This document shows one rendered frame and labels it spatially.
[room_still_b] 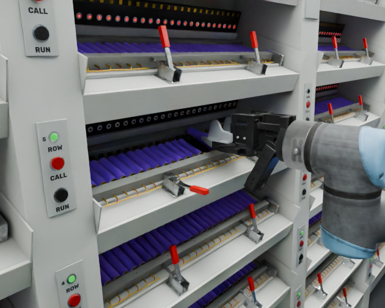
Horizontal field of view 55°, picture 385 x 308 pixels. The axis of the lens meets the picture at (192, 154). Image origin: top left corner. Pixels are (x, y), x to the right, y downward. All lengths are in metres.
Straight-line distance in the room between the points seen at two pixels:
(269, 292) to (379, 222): 0.51
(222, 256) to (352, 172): 0.37
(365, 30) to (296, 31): 0.70
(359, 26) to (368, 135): 1.07
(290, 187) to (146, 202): 0.50
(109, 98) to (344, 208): 0.40
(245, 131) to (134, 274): 0.34
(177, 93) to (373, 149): 0.32
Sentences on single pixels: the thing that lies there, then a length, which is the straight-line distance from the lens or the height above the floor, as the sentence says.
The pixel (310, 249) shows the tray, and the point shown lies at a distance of 1.33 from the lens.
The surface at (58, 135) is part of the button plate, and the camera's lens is 0.49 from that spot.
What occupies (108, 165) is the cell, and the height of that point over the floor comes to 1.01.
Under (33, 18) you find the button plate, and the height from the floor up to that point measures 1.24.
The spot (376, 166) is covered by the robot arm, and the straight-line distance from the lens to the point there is 0.61.
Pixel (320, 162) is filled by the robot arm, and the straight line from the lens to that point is 0.64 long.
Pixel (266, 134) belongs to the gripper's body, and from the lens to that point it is 0.72.
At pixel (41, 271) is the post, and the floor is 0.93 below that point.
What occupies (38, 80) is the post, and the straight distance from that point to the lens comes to 0.48.
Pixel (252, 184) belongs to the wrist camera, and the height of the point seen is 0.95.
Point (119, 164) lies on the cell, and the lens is 0.69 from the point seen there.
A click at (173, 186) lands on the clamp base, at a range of 0.66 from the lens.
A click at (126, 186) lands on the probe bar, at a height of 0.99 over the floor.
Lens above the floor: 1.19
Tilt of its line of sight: 14 degrees down
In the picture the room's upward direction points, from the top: 2 degrees counter-clockwise
